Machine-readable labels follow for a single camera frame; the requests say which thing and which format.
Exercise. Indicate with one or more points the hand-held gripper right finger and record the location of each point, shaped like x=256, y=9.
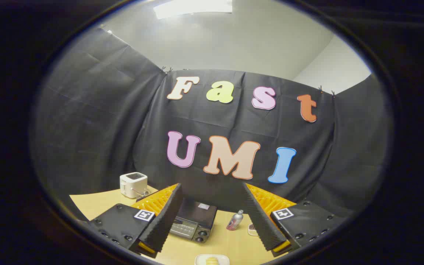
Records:
x=261, y=224

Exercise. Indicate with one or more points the bread roll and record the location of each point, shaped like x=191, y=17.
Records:
x=212, y=261

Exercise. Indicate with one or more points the silver and pink bottle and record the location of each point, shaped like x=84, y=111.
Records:
x=235, y=220

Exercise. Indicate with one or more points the white plate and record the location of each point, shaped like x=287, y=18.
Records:
x=200, y=260

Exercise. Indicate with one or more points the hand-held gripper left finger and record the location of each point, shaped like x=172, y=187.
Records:
x=166, y=221

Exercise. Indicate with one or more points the black toaster oven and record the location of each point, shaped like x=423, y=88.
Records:
x=197, y=217

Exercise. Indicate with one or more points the white pop-up toaster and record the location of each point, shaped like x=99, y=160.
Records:
x=131, y=184

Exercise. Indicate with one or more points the white divided dish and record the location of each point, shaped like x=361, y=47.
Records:
x=251, y=230

